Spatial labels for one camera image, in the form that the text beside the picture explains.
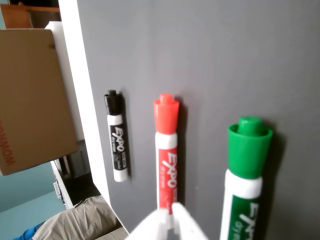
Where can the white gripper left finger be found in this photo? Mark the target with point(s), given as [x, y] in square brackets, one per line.
[150, 227]

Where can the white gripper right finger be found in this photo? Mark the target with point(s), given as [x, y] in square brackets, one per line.
[186, 222]

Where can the green Expo marker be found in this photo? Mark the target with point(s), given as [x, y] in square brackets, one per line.
[246, 155]

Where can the red Expo marker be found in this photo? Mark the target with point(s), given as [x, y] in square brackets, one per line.
[166, 155]

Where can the black Expo marker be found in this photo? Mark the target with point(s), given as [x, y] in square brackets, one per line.
[117, 147]

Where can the beige bin liner bag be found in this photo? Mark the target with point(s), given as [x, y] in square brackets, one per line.
[82, 220]

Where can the blue cloth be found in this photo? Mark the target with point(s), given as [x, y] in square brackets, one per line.
[27, 232]

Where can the brown cardboard box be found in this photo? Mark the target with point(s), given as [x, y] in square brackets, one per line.
[32, 100]

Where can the brown wooden shelf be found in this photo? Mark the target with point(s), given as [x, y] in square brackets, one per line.
[17, 16]

